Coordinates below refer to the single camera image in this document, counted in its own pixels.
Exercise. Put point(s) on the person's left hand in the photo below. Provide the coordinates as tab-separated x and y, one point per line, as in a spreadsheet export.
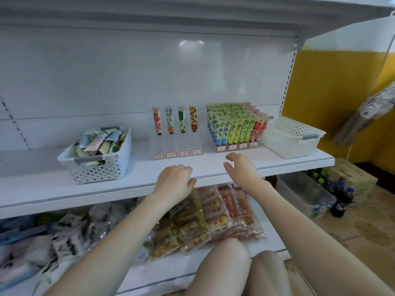
173	185

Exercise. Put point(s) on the person's right hand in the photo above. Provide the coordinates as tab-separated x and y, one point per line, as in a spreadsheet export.
244	172

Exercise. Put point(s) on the row of hand cream tubes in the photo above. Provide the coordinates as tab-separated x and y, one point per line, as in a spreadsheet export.
234	123

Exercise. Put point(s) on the white perforated plastic basket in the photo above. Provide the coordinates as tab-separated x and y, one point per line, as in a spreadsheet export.
290	141
99	172

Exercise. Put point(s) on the pile of pale hand cream tubes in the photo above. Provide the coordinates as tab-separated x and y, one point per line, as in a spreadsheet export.
99	143

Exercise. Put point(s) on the white metal shelf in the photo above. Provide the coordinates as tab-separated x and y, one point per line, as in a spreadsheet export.
80	178

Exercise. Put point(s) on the person's left forearm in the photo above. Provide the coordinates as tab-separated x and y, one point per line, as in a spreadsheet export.
108	249

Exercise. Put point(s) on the person's right forearm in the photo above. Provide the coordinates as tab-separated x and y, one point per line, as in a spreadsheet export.
315	243

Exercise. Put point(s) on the person's left leg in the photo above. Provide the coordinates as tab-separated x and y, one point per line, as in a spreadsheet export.
219	268

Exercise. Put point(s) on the person's leg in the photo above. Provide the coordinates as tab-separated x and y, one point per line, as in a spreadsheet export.
219	268
268	277

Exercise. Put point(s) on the person's right leg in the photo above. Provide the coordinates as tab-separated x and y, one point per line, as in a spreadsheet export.
268	277

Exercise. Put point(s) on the clear divider tray with labels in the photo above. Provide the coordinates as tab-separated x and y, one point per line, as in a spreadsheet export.
158	156

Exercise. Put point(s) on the pile of snack packets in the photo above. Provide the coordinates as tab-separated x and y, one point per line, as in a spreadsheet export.
197	222

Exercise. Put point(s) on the cluster of green bottles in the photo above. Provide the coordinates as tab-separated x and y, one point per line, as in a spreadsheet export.
339	197

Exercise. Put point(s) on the small brown cardboard box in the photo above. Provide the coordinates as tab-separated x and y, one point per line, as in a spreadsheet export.
355	175

